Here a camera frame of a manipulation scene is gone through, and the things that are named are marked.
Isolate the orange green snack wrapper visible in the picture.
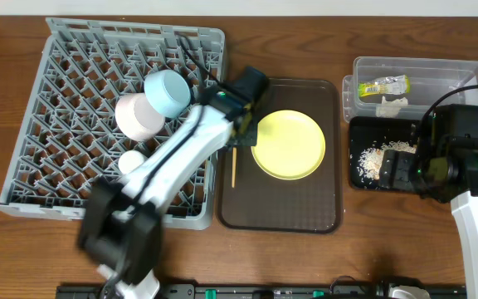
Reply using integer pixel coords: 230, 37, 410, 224
358, 75, 411, 97

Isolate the crumpled white tissue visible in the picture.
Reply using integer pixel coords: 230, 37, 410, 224
375, 96, 408, 118

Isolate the light blue bowl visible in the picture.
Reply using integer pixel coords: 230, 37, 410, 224
144, 70, 191, 119

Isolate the wooden chopstick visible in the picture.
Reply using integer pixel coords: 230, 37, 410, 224
232, 147, 237, 189

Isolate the spilled rice food waste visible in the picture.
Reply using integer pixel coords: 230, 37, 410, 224
357, 141, 416, 180

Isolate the white pink cup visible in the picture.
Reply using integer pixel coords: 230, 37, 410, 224
118, 150, 147, 174

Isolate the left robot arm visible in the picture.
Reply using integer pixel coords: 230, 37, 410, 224
77, 83, 266, 298

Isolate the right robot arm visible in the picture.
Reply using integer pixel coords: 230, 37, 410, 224
378, 104, 478, 298

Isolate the yellow plate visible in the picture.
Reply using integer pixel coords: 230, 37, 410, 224
251, 110, 326, 180

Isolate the black waste tray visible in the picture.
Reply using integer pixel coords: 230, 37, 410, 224
348, 115, 451, 196

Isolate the clear plastic bin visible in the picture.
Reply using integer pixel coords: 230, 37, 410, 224
341, 56, 478, 122

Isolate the white pink bowl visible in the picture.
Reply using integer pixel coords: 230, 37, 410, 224
115, 93, 165, 142

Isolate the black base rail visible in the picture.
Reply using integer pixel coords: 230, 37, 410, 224
55, 276, 468, 299

